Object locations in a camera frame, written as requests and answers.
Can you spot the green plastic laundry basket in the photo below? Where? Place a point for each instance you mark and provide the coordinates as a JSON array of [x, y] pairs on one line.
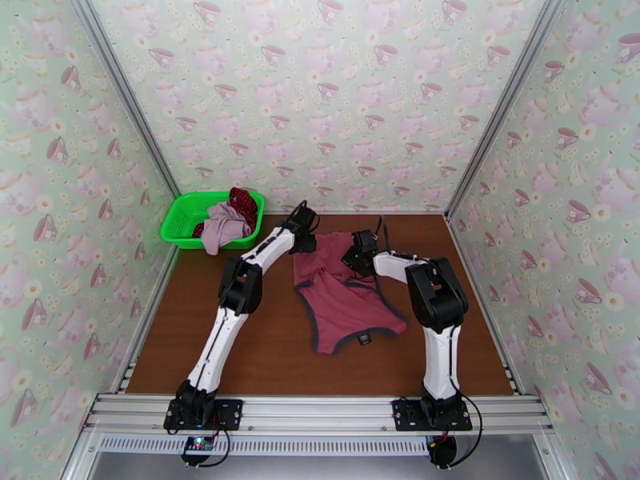
[[185, 223]]

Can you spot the aluminium frame leg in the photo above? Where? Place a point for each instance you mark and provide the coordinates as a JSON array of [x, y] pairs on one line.
[[80, 453], [550, 456]]

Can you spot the pink tank top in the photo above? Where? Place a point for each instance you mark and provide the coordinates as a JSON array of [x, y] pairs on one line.
[[345, 303]]

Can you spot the aluminium frame post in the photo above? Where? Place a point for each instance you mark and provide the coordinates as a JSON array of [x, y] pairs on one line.
[[125, 93], [506, 96]]

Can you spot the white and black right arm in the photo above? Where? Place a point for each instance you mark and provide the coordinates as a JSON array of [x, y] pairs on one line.
[[440, 353]]

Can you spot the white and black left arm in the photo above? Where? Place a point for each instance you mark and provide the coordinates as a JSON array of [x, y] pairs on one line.
[[215, 338]]

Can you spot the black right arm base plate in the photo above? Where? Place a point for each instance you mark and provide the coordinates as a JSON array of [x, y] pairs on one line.
[[404, 414]]

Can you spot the red polka dot garment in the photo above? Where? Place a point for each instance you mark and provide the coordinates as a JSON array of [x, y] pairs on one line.
[[245, 203]]

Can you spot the round black controller puck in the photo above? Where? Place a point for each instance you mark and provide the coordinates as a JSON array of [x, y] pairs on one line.
[[442, 451]]

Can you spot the pale mauve ribbed shirt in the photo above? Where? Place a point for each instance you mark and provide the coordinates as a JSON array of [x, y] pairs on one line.
[[225, 228]]

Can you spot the aluminium side rail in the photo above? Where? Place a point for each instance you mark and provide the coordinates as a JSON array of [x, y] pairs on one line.
[[490, 318], [148, 318]]

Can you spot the wide aluminium base rail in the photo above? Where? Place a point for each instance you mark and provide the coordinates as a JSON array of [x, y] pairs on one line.
[[310, 413]]

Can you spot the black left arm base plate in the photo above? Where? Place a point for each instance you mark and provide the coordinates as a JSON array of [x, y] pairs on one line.
[[231, 413]]

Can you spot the small controller circuit board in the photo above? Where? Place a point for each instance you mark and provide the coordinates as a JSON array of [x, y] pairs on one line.
[[197, 445]]

